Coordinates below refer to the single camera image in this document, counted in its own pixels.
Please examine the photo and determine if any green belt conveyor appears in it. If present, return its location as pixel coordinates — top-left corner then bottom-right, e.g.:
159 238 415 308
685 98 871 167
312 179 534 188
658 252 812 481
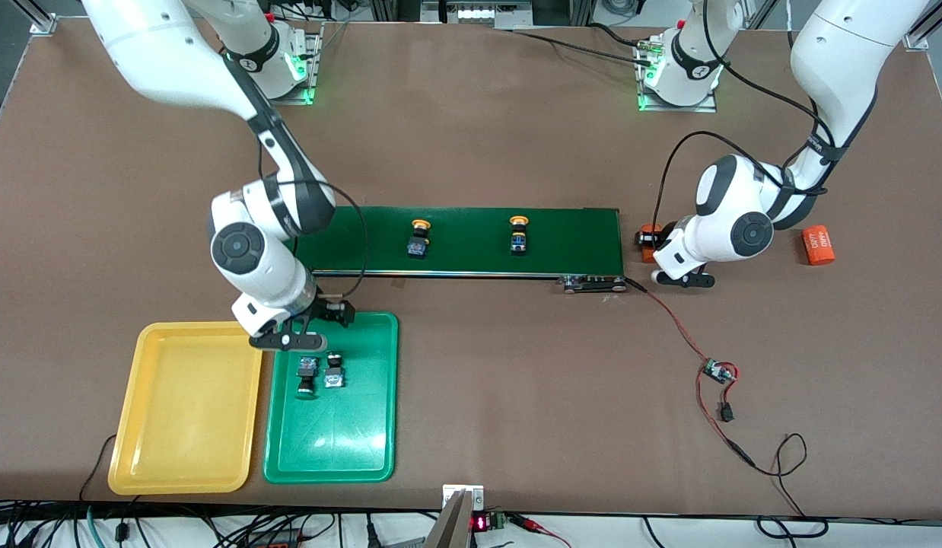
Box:
288 204 629 295

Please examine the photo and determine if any white equipment box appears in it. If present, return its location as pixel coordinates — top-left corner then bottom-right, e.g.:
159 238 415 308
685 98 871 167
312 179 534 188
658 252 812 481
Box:
422 0 533 30

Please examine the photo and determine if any small metal bracket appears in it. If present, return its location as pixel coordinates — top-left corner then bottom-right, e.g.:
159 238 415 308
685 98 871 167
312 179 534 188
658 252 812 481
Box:
442 484 485 509

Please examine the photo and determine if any green plastic tray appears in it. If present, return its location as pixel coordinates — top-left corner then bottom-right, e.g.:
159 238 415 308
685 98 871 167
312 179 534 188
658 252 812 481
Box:
263 312 400 485

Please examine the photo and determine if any grey camera mount bar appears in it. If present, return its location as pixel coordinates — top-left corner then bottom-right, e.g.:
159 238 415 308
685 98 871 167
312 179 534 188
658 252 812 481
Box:
424 490 473 548

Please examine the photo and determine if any black cable at table edge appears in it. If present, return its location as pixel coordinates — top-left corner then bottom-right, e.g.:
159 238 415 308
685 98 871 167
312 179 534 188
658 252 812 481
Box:
79 434 141 503

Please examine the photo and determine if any yellow plastic tray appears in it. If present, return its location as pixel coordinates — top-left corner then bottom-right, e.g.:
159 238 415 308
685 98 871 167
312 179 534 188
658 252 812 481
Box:
107 321 266 496

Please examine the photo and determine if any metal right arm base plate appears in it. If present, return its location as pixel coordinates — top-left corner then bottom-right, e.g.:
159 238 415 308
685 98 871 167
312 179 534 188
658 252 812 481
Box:
237 21 323 106

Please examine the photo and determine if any red clip lead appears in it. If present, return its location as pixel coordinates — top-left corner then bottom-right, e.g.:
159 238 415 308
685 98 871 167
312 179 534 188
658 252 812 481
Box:
509 514 571 548

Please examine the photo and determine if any thin black looped cable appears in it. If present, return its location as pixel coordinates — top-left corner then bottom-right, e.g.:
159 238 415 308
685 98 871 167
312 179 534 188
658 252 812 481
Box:
730 432 831 540

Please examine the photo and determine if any black cable on table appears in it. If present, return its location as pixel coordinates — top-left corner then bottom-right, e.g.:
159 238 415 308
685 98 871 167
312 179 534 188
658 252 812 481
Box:
509 21 654 60

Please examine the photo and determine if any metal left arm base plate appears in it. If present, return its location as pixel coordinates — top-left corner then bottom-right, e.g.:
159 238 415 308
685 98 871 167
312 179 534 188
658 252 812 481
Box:
638 90 718 113

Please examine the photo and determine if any orange cylinder white print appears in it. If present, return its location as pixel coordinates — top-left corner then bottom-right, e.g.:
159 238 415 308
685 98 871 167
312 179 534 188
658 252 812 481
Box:
640 224 666 264
802 225 835 266

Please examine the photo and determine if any aluminium frame profile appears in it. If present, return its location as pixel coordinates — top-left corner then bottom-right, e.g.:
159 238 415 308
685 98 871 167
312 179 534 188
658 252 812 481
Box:
902 0 942 53
11 0 59 36

